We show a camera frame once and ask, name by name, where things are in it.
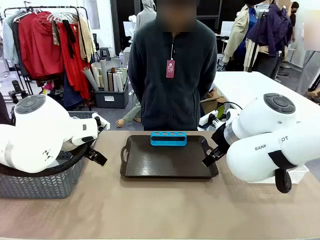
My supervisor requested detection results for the brown paper roll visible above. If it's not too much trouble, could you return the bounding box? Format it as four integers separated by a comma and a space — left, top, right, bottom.
107, 71, 115, 92

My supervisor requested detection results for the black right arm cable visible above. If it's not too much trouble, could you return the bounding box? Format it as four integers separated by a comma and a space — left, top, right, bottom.
267, 149, 300, 194

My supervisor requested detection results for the mannequin in grey hoodie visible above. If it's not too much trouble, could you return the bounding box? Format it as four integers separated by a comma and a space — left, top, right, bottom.
135, 0, 158, 33

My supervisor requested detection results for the mannequin in purple jacket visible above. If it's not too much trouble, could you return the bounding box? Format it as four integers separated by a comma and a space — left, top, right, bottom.
246, 2, 294, 78

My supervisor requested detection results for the white table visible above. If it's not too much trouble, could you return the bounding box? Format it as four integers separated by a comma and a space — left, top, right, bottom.
212, 71, 320, 123

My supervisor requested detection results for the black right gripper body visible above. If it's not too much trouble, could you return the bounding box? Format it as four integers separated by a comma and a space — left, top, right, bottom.
211, 122, 229, 152

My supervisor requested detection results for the tall grey paper roll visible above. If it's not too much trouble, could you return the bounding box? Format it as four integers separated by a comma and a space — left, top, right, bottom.
99, 59, 110, 92

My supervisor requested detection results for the maroon hang tag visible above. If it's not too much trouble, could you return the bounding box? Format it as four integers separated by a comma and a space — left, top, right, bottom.
165, 59, 176, 79

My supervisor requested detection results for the cream paper roll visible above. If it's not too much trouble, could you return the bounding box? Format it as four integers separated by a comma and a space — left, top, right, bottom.
90, 62, 105, 89

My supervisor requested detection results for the dark brown serving tray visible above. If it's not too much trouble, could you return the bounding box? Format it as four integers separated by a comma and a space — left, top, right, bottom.
119, 134, 220, 179

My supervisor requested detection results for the white paper roll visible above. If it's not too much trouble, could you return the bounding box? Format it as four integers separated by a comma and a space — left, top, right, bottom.
112, 72, 120, 92

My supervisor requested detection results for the beige hanging garment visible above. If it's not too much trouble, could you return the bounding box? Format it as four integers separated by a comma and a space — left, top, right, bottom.
74, 16, 97, 63

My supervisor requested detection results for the large grey plastic basket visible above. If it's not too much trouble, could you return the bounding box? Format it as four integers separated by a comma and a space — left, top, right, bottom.
0, 149, 87, 200

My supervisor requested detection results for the person in dark fleece jacket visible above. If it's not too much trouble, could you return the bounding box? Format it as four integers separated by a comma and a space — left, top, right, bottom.
127, 0, 218, 132

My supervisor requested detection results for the cardboard box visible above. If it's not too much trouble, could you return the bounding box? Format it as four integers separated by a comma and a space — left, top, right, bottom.
199, 91, 226, 114

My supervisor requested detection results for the mannequin in beige coat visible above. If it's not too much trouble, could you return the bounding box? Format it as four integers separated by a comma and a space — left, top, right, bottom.
223, 3, 258, 72

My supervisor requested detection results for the white plastic basket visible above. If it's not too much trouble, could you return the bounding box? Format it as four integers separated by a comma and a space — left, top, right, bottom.
246, 164, 310, 185

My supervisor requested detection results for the black clothes rack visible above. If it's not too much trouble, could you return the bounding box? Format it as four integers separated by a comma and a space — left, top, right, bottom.
3, 6, 92, 112

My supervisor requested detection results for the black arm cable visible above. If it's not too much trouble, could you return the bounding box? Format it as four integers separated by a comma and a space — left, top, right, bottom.
267, 149, 300, 194
0, 143, 92, 178

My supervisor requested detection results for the mannequin arm green sleeve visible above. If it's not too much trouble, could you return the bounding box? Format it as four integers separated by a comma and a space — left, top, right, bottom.
115, 93, 142, 129

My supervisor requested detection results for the grey storage bin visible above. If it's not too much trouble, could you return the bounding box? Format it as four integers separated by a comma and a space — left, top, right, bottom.
94, 82, 130, 109

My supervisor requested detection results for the black hanging scarf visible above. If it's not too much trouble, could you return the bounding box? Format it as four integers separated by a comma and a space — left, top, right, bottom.
62, 19, 77, 60

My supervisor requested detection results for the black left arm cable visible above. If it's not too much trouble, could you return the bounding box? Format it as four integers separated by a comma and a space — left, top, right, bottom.
0, 143, 92, 178

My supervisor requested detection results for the pale grey hanging garment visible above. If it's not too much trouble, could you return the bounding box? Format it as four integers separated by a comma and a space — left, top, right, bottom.
1, 11, 21, 66

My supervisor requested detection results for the red jacket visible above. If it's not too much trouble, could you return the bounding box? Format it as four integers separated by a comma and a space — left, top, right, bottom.
18, 11, 65, 80

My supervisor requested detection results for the red dress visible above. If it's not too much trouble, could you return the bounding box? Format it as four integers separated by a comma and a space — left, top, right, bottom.
57, 21, 91, 101

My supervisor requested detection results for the black step stool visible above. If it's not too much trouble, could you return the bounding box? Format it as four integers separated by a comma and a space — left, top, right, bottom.
99, 46, 111, 61

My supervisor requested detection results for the small grey plastic basket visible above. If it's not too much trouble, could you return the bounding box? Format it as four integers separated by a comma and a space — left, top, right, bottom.
66, 111, 101, 121

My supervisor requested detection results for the black camera stand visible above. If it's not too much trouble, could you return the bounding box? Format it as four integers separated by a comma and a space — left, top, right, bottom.
7, 79, 29, 104

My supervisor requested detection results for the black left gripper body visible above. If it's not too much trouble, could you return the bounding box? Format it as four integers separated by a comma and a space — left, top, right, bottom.
84, 144, 99, 159

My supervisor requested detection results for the blue test tube rack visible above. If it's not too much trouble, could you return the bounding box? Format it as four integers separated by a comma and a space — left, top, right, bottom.
150, 130, 188, 147

